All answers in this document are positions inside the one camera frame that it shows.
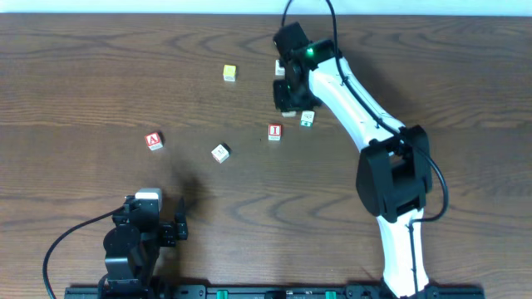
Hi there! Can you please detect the white green-sided block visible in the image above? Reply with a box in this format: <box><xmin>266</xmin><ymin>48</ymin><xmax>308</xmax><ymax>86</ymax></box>
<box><xmin>300</xmin><ymin>110</ymin><xmax>315</xmax><ymax>127</ymax></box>

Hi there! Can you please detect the red letter I block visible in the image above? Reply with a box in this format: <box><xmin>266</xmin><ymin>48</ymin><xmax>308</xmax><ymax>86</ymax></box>
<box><xmin>268</xmin><ymin>124</ymin><xmax>283</xmax><ymax>141</ymax></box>

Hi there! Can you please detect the red letter A block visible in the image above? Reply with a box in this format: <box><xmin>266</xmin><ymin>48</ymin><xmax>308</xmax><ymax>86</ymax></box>
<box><xmin>145</xmin><ymin>132</ymin><xmax>164</xmax><ymax>151</ymax></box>

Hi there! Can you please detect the blue number 2 block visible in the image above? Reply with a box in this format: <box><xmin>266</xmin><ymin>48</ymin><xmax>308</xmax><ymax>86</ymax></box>
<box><xmin>281</xmin><ymin>110</ymin><xmax>297</xmax><ymax>118</ymax></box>

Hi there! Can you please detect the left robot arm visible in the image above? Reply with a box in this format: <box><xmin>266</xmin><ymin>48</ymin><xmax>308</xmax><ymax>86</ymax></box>
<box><xmin>96</xmin><ymin>195</ymin><xmax>189</xmax><ymax>298</ymax></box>

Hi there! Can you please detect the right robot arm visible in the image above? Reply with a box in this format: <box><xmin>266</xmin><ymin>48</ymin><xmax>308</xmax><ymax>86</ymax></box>
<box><xmin>273</xmin><ymin>22</ymin><xmax>431</xmax><ymax>298</ymax></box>

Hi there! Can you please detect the white block top centre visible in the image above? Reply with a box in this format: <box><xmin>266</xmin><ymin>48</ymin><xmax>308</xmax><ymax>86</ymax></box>
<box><xmin>275</xmin><ymin>60</ymin><xmax>285</xmax><ymax>76</ymax></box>

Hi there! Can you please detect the yellow wooden block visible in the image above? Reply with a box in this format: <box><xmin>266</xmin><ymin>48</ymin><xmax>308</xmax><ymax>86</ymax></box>
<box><xmin>223</xmin><ymin>65</ymin><xmax>237</xmax><ymax>81</ymax></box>

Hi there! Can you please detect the plain wooden block tilted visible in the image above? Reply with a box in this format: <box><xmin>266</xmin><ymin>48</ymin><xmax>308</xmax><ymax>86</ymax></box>
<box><xmin>211</xmin><ymin>144</ymin><xmax>230</xmax><ymax>164</ymax></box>

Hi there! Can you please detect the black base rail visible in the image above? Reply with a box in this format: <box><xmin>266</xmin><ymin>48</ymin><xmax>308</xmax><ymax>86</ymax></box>
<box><xmin>64</xmin><ymin>283</ymin><xmax>486</xmax><ymax>299</ymax></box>

